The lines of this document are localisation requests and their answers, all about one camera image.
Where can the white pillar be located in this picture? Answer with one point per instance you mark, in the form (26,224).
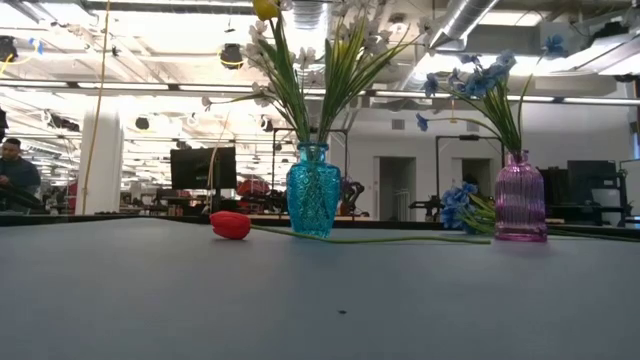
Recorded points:
(102,165)

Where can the long overhead light bar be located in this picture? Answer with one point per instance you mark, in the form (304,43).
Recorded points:
(150,86)

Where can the pink ribbed glass vase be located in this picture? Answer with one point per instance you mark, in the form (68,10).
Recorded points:
(520,200)

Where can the red artificial tulip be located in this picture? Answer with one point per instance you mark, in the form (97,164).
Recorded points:
(230,225)

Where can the silver ribbed air duct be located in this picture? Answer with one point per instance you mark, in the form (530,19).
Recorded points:
(309,12)

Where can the silver smooth air duct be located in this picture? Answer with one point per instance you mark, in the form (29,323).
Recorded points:
(460,20)

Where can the black table frame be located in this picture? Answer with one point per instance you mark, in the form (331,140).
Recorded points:
(100,219)

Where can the blue patterned glass vase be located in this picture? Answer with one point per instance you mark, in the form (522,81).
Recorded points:
(313,200)

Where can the black monitor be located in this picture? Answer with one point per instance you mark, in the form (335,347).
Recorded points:
(202,169)

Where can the black ceiling camera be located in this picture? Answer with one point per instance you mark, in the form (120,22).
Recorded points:
(231,55)

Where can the blue artificial flower bunch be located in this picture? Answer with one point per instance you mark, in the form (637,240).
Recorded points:
(455,205)
(482,82)

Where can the white artificial flower bunch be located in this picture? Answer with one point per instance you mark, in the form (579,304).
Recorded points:
(345,75)

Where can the person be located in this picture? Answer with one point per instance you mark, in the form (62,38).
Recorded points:
(17,172)

